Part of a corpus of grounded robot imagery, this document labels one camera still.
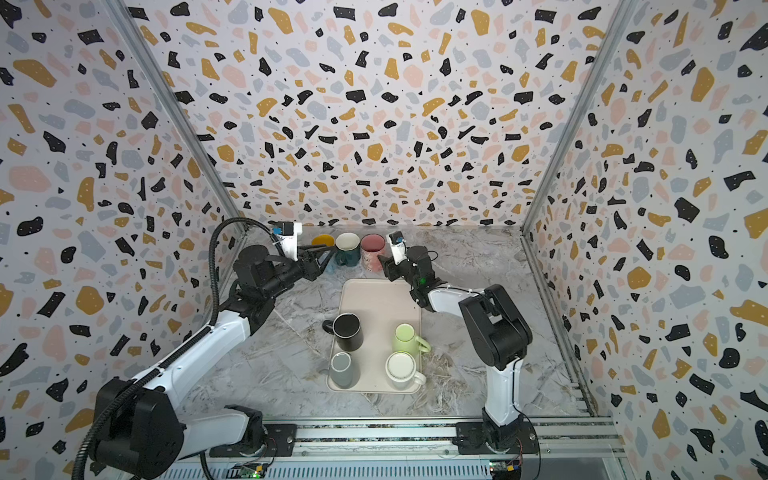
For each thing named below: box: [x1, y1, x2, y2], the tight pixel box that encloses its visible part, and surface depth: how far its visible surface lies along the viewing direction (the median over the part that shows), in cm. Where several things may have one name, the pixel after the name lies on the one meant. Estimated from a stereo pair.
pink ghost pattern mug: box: [360, 233, 386, 273], surface depth 105 cm
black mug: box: [322, 312, 364, 352], surface depth 87 cm
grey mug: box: [330, 351, 361, 389], surface depth 79 cm
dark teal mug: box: [335, 232, 361, 267], surface depth 106 cm
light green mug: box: [392, 323, 431, 358], surface depth 84 cm
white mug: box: [385, 350, 427, 390], surface depth 80 cm
